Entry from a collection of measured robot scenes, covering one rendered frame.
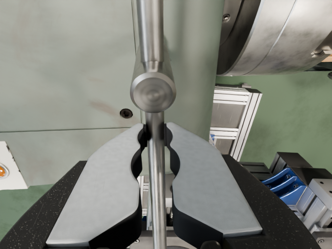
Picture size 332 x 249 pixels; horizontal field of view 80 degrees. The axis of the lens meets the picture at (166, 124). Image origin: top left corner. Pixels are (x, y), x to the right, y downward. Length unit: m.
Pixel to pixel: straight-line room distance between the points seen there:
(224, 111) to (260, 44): 1.20
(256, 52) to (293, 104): 1.68
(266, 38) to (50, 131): 0.27
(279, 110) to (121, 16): 1.79
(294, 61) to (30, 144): 0.36
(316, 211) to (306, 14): 0.61
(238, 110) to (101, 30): 1.35
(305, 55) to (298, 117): 1.73
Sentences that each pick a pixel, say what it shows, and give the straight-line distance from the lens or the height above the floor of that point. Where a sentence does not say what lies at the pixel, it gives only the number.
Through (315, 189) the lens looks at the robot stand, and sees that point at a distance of 0.77.
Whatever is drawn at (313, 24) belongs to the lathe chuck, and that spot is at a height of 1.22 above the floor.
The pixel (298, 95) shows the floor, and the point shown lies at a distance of 1.94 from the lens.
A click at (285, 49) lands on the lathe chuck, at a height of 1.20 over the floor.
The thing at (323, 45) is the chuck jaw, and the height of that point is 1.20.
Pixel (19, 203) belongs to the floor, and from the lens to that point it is 2.62.
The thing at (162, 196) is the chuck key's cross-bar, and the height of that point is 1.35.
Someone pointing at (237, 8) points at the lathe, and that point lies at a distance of 0.30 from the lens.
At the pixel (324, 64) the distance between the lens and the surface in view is 1.08.
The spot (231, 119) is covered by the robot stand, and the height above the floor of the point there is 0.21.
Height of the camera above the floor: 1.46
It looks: 61 degrees down
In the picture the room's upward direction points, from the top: 173 degrees clockwise
